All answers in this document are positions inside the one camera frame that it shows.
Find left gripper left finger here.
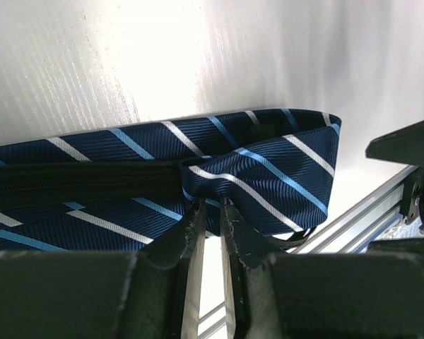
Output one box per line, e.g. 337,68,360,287
0,199,206,338

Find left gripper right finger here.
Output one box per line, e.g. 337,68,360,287
220,199,424,338

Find navy blue striped tie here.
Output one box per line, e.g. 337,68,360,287
0,108,341,251

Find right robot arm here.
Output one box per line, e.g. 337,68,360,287
365,120,424,167

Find aluminium front rail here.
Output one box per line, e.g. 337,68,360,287
198,161,416,338

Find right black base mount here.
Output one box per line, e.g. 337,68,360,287
400,167,424,233

